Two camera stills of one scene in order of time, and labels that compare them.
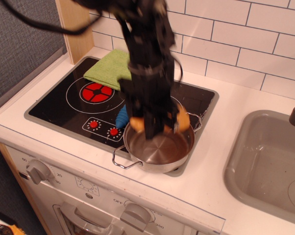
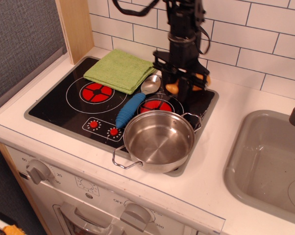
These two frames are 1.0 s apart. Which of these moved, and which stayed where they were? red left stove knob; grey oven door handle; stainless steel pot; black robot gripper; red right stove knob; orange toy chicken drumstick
Moved: orange toy chicken drumstick; black robot gripper
Stayed: grey oven door handle; stainless steel pot; red right stove knob; red left stove knob
